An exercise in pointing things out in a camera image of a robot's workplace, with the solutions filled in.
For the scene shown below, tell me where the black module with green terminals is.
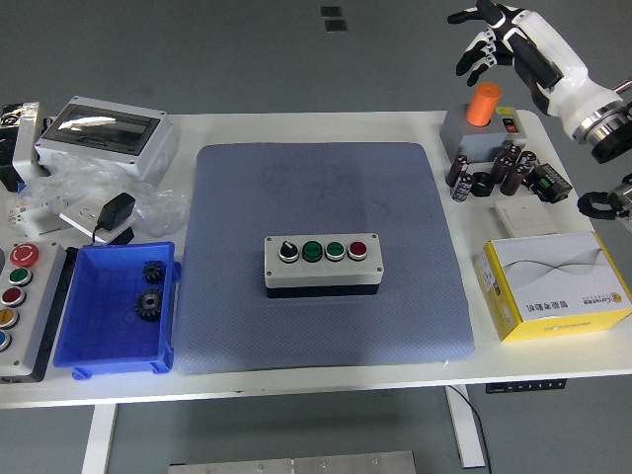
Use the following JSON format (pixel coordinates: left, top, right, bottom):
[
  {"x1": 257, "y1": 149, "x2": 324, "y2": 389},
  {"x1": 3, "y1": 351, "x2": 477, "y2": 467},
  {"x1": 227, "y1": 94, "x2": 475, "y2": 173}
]
[{"x1": 522, "y1": 162, "x2": 574, "y2": 204}]

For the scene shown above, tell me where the large black bevel gear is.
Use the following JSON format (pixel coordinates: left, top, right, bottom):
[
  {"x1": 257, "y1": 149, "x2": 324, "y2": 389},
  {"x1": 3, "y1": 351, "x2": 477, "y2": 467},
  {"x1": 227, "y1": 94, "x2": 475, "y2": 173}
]
[{"x1": 133, "y1": 288, "x2": 165, "y2": 323}]

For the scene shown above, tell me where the black shiny foil bag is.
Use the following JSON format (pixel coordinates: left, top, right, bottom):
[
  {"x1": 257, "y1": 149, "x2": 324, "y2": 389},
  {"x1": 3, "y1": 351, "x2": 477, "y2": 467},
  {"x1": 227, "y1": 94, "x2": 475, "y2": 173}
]
[{"x1": 0, "y1": 103, "x2": 29, "y2": 194}]

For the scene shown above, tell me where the white table leg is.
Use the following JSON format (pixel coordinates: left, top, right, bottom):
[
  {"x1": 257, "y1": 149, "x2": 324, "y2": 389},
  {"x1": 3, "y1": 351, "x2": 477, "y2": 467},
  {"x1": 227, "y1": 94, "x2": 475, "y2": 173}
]
[
  {"x1": 81, "y1": 403, "x2": 119, "y2": 474},
  {"x1": 443, "y1": 384, "x2": 488, "y2": 469}
]

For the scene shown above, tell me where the thin black floor cable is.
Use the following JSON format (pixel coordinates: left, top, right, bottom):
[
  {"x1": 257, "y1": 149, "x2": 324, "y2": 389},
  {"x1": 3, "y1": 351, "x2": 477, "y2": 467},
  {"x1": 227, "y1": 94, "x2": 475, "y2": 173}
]
[{"x1": 451, "y1": 384, "x2": 495, "y2": 474}]

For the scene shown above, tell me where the black ring nut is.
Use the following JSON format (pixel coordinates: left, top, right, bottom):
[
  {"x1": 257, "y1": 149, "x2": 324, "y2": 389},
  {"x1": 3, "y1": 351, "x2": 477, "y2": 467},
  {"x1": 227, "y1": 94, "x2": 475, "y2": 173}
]
[{"x1": 469, "y1": 170, "x2": 493, "y2": 198}]

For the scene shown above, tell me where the small black bevel gear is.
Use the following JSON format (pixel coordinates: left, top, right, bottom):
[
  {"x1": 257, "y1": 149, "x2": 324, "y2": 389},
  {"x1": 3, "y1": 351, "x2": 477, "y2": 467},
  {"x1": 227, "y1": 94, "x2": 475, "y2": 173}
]
[{"x1": 142, "y1": 260, "x2": 167, "y2": 285}]

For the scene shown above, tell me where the white wall switch plate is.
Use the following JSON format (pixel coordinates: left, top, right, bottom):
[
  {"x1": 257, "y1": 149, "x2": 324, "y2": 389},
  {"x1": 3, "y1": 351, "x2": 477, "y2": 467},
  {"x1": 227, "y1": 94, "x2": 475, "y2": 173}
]
[{"x1": 493, "y1": 196, "x2": 559, "y2": 237}]

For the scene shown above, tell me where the grey four-button control box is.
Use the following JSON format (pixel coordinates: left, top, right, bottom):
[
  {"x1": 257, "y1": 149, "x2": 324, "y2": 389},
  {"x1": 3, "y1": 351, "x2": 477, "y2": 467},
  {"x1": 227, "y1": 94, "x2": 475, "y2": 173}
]
[{"x1": 264, "y1": 233, "x2": 384, "y2": 299}]

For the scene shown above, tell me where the black table control panel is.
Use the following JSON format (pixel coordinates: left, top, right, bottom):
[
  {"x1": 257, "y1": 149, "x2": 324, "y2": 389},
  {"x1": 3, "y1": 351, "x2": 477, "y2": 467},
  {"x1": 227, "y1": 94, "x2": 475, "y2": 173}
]
[{"x1": 485, "y1": 378, "x2": 568, "y2": 395}]

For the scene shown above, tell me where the orange cylinder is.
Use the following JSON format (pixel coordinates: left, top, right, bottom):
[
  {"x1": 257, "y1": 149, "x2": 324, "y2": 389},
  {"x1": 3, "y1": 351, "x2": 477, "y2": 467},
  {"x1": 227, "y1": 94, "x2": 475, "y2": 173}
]
[{"x1": 465, "y1": 82, "x2": 503, "y2": 128}]

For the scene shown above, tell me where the silver metal plate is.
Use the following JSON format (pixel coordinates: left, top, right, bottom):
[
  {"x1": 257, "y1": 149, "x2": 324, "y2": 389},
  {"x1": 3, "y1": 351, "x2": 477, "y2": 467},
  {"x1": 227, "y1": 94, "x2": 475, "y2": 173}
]
[{"x1": 167, "y1": 449, "x2": 417, "y2": 474}]

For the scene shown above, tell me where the grey switch box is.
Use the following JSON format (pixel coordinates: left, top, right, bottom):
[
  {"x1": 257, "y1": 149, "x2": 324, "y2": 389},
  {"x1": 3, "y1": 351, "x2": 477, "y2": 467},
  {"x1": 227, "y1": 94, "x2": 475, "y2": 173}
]
[{"x1": 438, "y1": 105, "x2": 528, "y2": 164}]

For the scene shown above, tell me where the white wall socket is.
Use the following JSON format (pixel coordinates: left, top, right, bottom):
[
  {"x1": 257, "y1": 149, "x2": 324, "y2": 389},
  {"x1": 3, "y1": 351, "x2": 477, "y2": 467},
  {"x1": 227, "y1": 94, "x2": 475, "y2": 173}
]
[{"x1": 58, "y1": 197, "x2": 134, "y2": 244}]

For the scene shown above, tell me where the white metal bracket device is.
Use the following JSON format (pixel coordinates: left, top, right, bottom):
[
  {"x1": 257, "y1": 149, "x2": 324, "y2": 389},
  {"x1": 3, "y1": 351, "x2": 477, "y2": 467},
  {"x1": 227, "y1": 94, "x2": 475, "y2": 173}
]
[{"x1": 12, "y1": 102, "x2": 50, "y2": 182}]

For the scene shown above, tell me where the grey-blue textured mat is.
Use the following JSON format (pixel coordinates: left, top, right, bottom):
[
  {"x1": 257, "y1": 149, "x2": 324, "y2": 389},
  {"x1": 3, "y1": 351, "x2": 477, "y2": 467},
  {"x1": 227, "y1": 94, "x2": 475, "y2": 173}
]
[{"x1": 173, "y1": 141, "x2": 476, "y2": 376}]

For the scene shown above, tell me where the black silver-printed capacitor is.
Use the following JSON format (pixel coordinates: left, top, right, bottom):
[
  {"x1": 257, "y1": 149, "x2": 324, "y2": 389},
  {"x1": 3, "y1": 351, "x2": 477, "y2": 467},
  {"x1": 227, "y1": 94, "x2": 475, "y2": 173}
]
[{"x1": 451, "y1": 170, "x2": 474, "y2": 202}]

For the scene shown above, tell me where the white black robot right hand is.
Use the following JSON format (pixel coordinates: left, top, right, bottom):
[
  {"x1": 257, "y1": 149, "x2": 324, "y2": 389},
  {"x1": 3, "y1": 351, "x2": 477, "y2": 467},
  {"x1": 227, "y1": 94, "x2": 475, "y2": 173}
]
[{"x1": 446, "y1": 0, "x2": 622, "y2": 142}]

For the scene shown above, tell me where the grey five-button control box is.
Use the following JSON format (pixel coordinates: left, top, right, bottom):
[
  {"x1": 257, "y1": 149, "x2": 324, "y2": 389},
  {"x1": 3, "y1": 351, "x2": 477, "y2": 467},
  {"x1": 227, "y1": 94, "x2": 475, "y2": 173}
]
[{"x1": 0, "y1": 241, "x2": 78, "y2": 384}]

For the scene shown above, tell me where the grey enclosure with clear lid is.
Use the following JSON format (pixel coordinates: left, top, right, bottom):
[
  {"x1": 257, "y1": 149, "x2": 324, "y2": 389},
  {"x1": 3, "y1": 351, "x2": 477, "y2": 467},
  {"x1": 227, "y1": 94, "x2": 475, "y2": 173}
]
[{"x1": 34, "y1": 96, "x2": 179, "y2": 187}]

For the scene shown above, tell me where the yellow white carton box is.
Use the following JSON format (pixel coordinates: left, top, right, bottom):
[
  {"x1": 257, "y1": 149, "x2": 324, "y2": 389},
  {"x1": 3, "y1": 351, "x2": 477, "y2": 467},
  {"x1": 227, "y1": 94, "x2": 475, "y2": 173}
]
[{"x1": 473, "y1": 230, "x2": 632, "y2": 343}]

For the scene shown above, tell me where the clear plastic bag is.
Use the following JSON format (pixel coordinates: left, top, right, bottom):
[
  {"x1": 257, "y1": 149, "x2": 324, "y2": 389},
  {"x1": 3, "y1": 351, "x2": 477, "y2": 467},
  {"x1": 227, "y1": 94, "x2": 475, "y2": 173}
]
[{"x1": 22, "y1": 150, "x2": 192, "y2": 238}]

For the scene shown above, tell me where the blue plastic bin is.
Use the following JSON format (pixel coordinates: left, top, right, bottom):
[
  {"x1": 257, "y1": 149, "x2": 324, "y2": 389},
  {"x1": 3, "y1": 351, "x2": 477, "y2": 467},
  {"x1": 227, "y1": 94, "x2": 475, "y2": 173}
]
[{"x1": 51, "y1": 240, "x2": 183, "y2": 380}]

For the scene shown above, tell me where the black power adapter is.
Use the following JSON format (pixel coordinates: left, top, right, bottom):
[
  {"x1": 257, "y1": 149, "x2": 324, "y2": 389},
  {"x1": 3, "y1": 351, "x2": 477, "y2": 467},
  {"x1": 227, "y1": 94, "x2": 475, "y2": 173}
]
[{"x1": 92, "y1": 192, "x2": 137, "y2": 244}]

